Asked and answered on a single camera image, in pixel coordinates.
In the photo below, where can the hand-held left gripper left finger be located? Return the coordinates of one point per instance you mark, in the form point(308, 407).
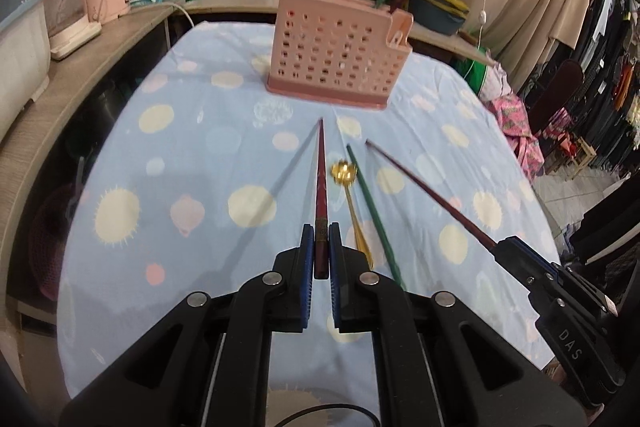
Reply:
point(307, 277)

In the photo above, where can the white plastic bin blue rim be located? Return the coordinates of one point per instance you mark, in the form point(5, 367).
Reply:
point(22, 57)

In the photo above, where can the pink floral fabric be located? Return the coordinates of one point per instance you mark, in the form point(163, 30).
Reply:
point(515, 127)

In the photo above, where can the black chair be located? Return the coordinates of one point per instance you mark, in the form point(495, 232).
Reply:
point(557, 94)

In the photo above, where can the green bag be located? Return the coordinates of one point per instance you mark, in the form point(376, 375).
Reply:
point(472, 72)

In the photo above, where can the white appliance with clear lid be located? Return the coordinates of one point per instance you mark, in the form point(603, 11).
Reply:
point(70, 12)

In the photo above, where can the hanging clothes rack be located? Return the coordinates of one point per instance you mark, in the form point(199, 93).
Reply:
point(615, 57)

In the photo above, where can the gold flower spoon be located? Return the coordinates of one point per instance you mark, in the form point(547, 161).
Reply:
point(342, 172)

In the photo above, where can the stacked blue dishes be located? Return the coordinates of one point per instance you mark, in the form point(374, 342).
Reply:
point(440, 12)

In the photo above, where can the pink perforated utensil holder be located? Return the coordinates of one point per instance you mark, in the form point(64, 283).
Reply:
point(335, 47)

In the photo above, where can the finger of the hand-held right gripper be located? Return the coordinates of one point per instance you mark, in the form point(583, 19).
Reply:
point(525, 267)
point(545, 254)

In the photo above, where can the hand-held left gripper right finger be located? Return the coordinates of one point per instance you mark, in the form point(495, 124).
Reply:
point(334, 277)

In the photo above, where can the wooden counter shelf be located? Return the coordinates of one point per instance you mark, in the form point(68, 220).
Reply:
point(65, 97)

